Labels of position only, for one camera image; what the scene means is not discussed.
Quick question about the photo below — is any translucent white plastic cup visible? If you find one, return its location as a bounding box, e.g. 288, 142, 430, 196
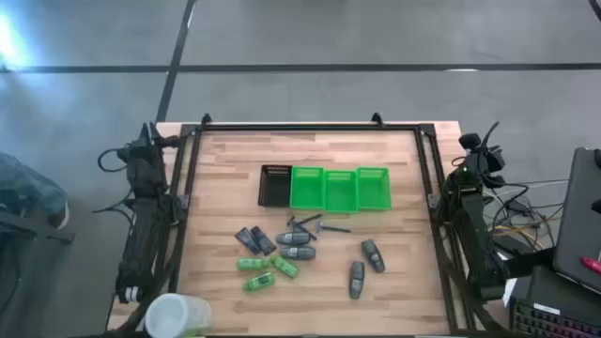
144, 292, 213, 338

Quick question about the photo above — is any black plastic basket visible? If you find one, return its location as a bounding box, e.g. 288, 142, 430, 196
257, 163, 293, 208

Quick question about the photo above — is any grey laptop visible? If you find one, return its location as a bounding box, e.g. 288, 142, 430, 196
552, 146, 601, 295

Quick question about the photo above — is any black cable bundle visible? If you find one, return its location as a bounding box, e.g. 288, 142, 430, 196
485, 177, 569, 253

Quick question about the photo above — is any red tool handle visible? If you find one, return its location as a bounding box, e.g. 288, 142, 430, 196
580, 255, 601, 276

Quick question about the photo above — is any green travel bottle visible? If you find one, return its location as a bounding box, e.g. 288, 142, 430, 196
242, 271, 276, 293
269, 254, 300, 279
237, 256, 271, 272

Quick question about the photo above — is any person's leg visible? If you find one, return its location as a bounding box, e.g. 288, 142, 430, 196
0, 150, 67, 222

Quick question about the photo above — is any black computer case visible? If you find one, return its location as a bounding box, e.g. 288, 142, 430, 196
511, 265, 601, 325

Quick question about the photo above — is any backlit black keyboard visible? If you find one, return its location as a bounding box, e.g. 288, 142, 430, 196
509, 300, 601, 338

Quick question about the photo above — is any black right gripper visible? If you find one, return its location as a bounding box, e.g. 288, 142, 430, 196
458, 120, 507, 189

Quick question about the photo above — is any green plastic basket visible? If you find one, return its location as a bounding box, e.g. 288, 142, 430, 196
289, 165, 326, 210
356, 166, 393, 211
322, 169, 361, 214

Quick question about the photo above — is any person's shoe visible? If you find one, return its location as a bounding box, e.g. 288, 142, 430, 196
49, 196, 72, 231

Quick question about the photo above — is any black metal rig frame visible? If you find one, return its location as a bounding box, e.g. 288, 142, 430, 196
105, 112, 517, 337

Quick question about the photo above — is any black flat bar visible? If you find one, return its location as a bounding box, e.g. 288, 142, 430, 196
492, 246, 558, 282

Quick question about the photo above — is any black chair base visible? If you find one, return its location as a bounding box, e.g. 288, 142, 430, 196
0, 208, 76, 246

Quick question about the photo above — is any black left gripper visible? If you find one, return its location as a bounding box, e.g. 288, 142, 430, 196
124, 120, 165, 189

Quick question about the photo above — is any yellow cable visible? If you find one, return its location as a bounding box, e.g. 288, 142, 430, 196
487, 224, 541, 241

